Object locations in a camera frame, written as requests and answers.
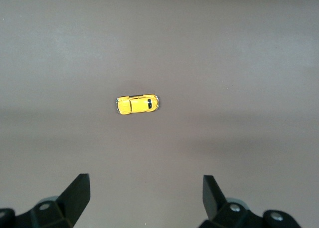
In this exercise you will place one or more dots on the yellow beetle toy car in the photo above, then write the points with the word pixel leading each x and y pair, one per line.
pixel 135 105

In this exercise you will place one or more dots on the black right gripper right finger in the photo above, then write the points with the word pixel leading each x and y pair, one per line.
pixel 214 200

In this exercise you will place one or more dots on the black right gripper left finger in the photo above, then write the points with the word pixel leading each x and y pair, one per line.
pixel 71 200

